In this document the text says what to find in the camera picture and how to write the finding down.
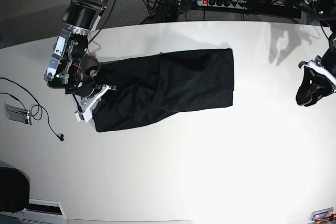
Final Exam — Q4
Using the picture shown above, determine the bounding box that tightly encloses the black earphone cable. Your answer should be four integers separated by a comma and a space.
0, 77, 65, 143

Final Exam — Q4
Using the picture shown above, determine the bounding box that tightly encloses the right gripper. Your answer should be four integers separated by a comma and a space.
65, 74, 117, 113

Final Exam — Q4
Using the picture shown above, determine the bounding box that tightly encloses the white power strip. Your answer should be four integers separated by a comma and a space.
196, 0, 247, 9

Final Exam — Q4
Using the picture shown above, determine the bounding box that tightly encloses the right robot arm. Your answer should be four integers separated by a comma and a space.
44, 0, 109, 97

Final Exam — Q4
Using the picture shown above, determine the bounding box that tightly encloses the black T-shirt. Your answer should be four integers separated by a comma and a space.
93, 49, 234, 133

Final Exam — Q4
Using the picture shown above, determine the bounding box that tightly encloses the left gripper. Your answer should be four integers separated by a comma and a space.
298, 49, 336, 88

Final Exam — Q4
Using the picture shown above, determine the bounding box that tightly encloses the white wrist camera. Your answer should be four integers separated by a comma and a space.
75, 110, 92, 123

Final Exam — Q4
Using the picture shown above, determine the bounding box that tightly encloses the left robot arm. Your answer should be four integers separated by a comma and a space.
82, 0, 335, 113

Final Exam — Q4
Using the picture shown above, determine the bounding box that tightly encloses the silver table socket plate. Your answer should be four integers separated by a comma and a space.
5, 104, 32, 125

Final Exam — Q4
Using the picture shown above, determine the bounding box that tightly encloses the small box with tools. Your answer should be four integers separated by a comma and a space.
309, 207, 335, 223

